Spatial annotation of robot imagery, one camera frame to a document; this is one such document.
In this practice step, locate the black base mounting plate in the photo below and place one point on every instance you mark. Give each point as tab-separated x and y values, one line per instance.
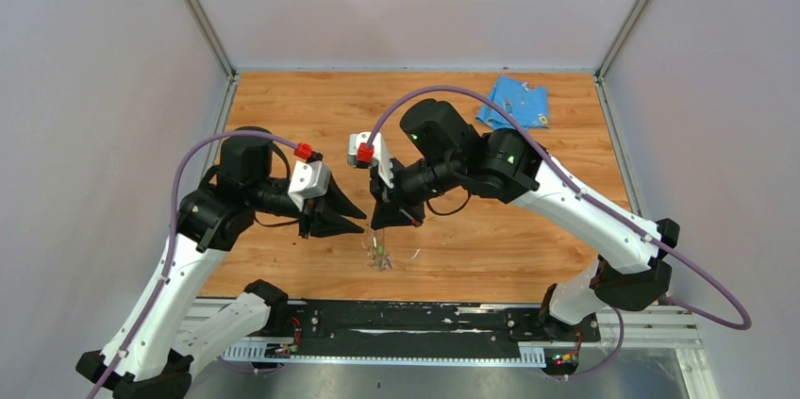
404	329

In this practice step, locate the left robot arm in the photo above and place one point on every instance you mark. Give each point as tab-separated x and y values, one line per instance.
257	172

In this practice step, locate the folded blue cloth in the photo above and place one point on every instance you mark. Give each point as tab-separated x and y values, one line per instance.
526	103

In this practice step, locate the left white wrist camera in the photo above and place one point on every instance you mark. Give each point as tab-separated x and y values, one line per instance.
308	181

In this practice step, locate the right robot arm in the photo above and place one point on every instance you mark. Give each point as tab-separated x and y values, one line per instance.
630	271

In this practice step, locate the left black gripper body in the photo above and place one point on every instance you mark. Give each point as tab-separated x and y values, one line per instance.
306	215

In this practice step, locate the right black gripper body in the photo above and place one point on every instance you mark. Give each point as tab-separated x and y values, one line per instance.
413	185

